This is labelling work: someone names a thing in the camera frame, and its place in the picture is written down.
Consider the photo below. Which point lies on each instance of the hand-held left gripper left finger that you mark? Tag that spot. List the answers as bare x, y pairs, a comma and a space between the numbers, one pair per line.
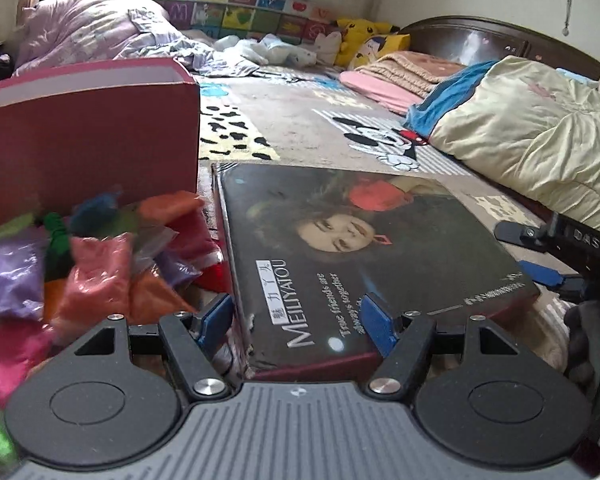
215, 317

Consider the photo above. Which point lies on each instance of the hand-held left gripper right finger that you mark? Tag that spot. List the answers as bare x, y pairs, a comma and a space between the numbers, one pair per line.
377, 321

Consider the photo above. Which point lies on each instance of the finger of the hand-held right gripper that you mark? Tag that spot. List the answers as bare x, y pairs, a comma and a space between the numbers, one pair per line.
517, 234
540, 273

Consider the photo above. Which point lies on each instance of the portrait print box lid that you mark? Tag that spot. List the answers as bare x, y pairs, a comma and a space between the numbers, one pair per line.
380, 240

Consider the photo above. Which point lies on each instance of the person's right hand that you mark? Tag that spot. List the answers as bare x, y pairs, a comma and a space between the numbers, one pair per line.
590, 340

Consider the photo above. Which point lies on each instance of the cream quilt with blue edge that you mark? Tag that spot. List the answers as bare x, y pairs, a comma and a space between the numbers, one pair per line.
530, 130

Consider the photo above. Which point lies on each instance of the pile of colourful clay packets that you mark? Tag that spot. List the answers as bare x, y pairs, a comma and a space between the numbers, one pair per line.
95, 275

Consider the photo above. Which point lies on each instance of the folded pink blanket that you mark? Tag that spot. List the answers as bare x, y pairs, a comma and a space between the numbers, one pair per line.
400, 77

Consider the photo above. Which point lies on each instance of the dark wooden headboard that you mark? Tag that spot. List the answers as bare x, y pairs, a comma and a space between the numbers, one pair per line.
485, 40

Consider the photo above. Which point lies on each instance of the printed blanket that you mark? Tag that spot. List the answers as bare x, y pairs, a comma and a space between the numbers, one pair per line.
300, 125

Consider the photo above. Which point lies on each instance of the red cardboard box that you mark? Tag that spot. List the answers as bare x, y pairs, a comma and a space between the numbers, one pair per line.
90, 140

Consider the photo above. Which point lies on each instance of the yellow plush toy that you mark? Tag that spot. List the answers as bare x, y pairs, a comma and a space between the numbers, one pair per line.
365, 40

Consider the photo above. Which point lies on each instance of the grey striped clothes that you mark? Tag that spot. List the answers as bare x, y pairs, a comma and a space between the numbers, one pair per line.
195, 52

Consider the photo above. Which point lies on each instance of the white plush toy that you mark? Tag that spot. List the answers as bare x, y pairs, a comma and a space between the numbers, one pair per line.
329, 45
270, 50

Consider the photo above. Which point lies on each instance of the alphabet foam mat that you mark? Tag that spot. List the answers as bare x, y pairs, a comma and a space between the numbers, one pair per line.
250, 15

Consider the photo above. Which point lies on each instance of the pink floral quilt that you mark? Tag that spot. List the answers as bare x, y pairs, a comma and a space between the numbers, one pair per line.
90, 25

